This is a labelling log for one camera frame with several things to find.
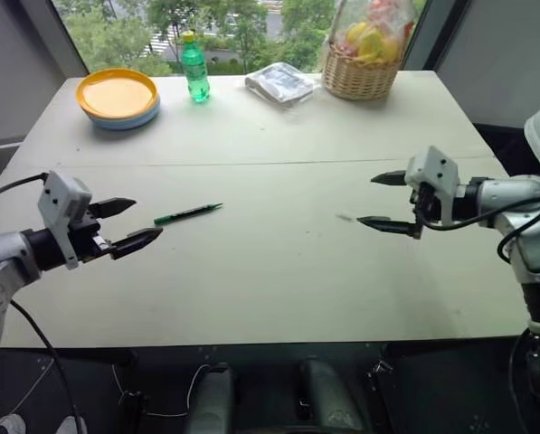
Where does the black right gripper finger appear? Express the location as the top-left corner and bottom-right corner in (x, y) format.
(355, 215), (421, 238)
(370, 169), (409, 187)

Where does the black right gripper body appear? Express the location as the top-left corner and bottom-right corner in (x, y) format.
(409, 181), (443, 241)

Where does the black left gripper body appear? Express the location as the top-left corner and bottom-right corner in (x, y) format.
(68, 203), (118, 264)

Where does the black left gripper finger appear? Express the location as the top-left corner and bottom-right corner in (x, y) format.
(109, 226), (164, 260)
(90, 196), (137, 222)

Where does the green pen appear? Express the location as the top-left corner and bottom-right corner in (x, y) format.
(153, 203), (224, 226)

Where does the light blue plate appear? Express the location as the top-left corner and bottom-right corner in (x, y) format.
(84, 95), (163, 132)

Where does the wicker basket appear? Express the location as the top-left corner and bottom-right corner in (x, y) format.
(321, 0), (403, 101)

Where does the yellow plate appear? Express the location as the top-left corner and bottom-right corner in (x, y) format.
(75, 68), (159, 120)

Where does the wrapped yellow fruit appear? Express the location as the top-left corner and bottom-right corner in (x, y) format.
(344, 21), (400, 63)

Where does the grey plastic-wrapped package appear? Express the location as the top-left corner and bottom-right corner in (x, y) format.
(244, 62), (321, 109)

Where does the green plastic bottle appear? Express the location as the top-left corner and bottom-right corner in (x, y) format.
(180, 31), (212, 104)

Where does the dark rounded shape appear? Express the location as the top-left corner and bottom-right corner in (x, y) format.
(298, 358), (366, 434)
(184, 361), (235, 434)

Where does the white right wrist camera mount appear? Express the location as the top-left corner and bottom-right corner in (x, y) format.
(403, 145), (459, 226)

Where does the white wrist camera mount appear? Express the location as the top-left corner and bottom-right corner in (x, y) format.
(403, 145), (459, 226)
(37, 170), (93, 271)

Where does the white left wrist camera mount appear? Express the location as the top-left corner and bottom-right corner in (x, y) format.
(37, 170), (93, 271)

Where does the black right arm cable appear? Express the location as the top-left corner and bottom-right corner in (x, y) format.
(414, 194), (540, 264)

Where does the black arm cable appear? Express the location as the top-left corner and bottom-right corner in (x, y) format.
(414, 194), (540, 264)
(0, 173), (50, 205)

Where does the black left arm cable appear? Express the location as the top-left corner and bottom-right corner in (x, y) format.
(0, 173), (50, 205)

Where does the thin white wire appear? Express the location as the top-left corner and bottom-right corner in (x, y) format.
(111, 361), (216, 418)

